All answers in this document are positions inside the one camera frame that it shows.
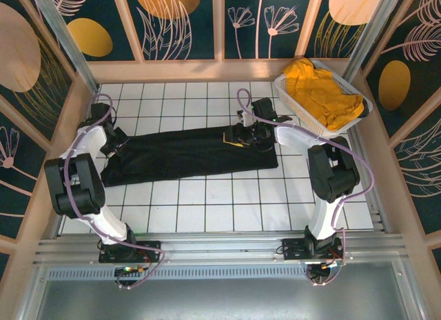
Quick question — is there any wall panel with single flower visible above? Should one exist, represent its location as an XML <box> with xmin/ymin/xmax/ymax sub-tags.
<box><xmin>0</xmin><ymin>106</ymin><xmax>53</xmax><ymax>239</ymax></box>

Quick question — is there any aluminium corner post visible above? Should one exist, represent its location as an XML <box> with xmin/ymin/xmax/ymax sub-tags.
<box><xmin>342</xmin><ymin>0</ymin><xmax>404</xmax><ymax>83</ymax></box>
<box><xmin>29</xmin><ymin>0</ymin><xmax>101</xmax><ymax>93</ymax></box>

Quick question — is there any wall panel with white leaves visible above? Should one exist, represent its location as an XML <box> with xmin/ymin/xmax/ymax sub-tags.
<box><xmin>123</xmin><ymin>0</ymin><xmax>215</xmax><ymax>61</ymax></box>

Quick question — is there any wall panel with pink flowers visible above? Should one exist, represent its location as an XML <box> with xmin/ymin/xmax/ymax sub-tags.
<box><xmin>223</xmin><ymin>0</ymin><xmax>309</xmax><ymax>61</ymax></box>

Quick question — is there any black t-shirt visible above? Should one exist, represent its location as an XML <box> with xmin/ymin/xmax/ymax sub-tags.
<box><xmin>101</xmin><ymin>126</ymin><xmax>279</xmax><ymax>188</ymax></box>

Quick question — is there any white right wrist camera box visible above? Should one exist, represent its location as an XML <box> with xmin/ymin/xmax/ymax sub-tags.
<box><xmin>236</xmin><ymin>109</ymin><xmax>255</xmax><ymax>128</ymax></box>

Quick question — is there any aluminium front rail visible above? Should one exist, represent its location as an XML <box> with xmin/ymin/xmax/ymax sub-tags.
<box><xmin>32</xmin><ymin>232</ymin><xmax>409</xmax><ymax>266</ymax></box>

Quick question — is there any yellow t-shirt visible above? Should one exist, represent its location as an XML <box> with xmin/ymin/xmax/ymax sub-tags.
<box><xmin>282</xmin><ymin>57</ymin><xmax>367</xmax><ymax>131</ymax></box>

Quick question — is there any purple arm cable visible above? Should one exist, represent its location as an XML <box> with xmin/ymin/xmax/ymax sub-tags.
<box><xmin>236</xmin><ymin>88</ymin><xmax>376</xmax><ymax>287</ymax></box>
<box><xmin>63</xmin><ymin>94</ymin><xmax>167</xmax><ymax>290</ymax></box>

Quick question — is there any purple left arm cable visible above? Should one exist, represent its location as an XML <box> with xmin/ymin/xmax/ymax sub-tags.
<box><xmin>63</xmin><ymin>94</ymin><xmax>167</xmax><ymax>290</ymax></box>

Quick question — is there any small circuit board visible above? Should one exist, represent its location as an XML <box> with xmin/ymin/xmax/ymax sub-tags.
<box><xmin>114</xmin><ymin>264</ymin><xmax>152</xmax><ymax>277</ymax></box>
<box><xmin>306</xmin><ymin>257</ymin><xmax>346</xmax><ymax>270</ymax></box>

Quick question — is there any aluminium side rail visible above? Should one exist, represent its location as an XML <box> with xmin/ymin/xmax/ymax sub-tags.
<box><xmin>347</xmin><ymin>125</ymin><xmax>392</xmax><ymax>233</ymax></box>

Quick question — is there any wall panel with fern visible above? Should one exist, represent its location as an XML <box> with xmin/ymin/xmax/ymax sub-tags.
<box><xmin>364</xmin><ymin>0</ymin><xmax>441</xmax><ymax>139</ymax></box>

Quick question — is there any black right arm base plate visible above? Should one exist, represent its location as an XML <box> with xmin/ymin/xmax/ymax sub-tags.
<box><xmin>275</xmin><ymin>237</ymin><xmax>345</xmax><ymax>266</ymax></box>

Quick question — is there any wall panel with pale leaves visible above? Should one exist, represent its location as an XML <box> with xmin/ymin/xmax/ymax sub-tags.
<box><xmin>392</xmin><ymin>126</ymin><xmax>441</xmax><ymax>237</ymax></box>

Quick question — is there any wall panel with gold lines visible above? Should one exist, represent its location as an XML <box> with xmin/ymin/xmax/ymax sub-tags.
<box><xmin>0</xmin><ymin>2</ymin><xmax>75</xmax><ymax>151</ymax></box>

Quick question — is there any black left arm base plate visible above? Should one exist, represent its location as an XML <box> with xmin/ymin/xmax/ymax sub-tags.
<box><xmin>98</xmin><ymin>239</ymin><xmax>163</xmax><ymax>264</ymax></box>

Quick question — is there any wall panel with peach circle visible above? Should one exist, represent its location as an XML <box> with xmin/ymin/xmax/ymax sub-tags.
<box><xmin>305</xmin><ymin>0</ymin><xmax>391</xmax><ymax>59</ymax></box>

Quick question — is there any grey metal tray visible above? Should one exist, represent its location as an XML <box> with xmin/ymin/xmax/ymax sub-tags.
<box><xmin>19</xmin><ymin>261</ymin><xmax>427</xmax><ymax>320</ymax></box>

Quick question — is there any wall panel with yellow oval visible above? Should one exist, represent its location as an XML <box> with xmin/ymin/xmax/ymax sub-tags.
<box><xmin>36</xmin><ymin>0</ymin><xmax>136</xmax><ymax>62</ymax></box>

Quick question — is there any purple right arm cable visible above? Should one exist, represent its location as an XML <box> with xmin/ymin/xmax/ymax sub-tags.
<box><xmin>236</xmin><ymin>88</ymin><xmax>376</xmax><ymax>287</ymax></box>

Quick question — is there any white plastic basket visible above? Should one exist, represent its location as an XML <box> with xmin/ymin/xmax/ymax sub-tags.
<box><xmin>274</xmin><ymin>59</ymin><xmax>373</xmax><ymax>139</ymax></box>

